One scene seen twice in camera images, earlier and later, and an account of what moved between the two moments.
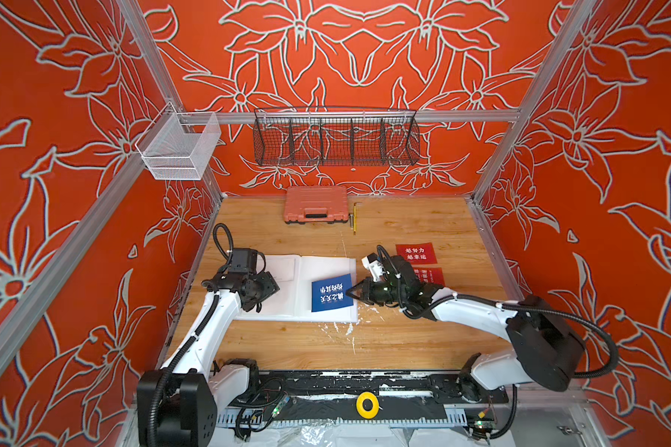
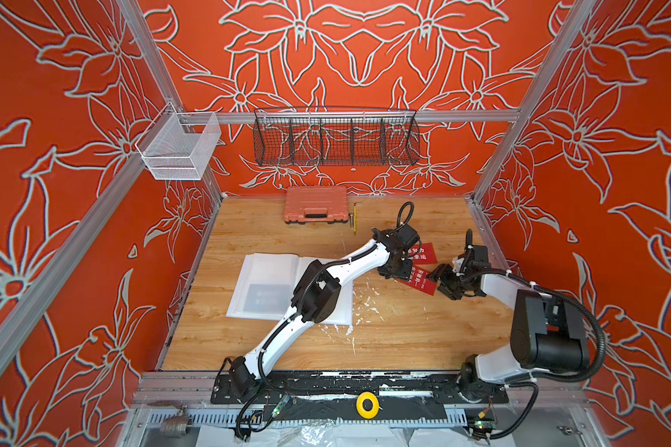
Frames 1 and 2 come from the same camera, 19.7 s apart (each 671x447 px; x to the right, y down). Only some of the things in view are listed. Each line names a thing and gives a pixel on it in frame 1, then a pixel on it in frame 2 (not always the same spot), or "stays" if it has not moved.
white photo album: x=295 y=274 stays
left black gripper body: x=263 y=286 -> x=402 y=270
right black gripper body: x=388 y=290 -> x=458 y=284
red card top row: x=417 y=253 stays
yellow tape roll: x=362 y=412 stays
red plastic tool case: x=316 y=204 stays
